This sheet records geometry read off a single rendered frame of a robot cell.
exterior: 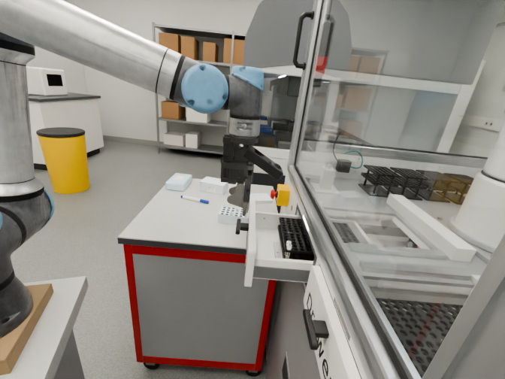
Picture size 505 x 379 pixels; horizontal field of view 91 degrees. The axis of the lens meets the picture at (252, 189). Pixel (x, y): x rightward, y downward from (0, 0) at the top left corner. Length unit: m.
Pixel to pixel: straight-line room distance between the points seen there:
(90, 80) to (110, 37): 5.28
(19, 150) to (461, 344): 0.75
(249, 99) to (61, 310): 0.65
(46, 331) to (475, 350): 0.71
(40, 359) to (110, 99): 5.13
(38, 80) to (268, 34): 3.29
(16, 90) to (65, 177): 2.62
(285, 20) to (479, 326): 1.36
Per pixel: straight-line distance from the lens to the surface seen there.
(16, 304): 0.72
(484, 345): 0.27
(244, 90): 0.59
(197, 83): 0.43
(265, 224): 0.86
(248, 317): 1.14
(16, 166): 0.71
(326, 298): 0.53
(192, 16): 5.06
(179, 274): 1.02
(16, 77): 0.69
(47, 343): 0.72
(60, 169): 3.26
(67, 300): 0.80
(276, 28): 1.45
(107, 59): 0.47
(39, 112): 3.94
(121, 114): 5.53
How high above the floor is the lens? 1.28
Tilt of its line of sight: 22 degrees down
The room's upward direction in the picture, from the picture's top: 6 degrees clockwise
